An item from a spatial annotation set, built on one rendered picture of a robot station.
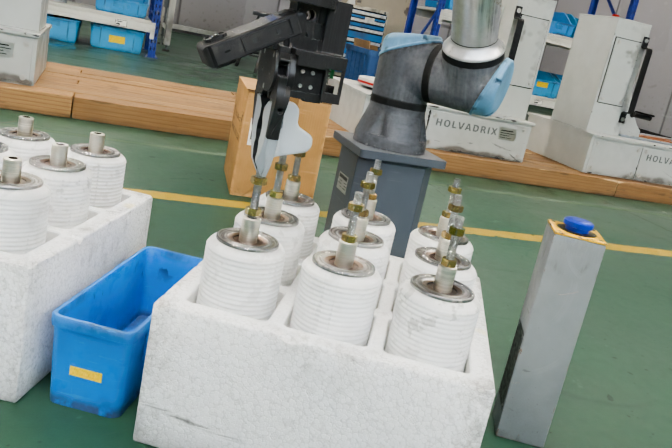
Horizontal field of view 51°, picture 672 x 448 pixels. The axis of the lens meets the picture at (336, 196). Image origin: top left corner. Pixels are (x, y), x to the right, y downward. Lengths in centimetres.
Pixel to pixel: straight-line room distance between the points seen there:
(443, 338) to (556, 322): 26
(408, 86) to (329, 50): 60
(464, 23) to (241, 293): 69
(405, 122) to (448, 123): 170
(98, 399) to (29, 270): 18
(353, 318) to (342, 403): 9
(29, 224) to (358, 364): 44
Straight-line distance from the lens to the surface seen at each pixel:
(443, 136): 311
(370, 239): 95
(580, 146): 356
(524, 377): 106
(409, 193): 143
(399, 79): 140
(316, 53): 79
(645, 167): 374
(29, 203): 94
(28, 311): 93
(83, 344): 92
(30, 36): 275
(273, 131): 79
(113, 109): 270
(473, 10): 130
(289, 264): 95
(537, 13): 332
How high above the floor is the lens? 52
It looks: 14 degrees down
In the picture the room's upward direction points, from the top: 12 degrees clockwise
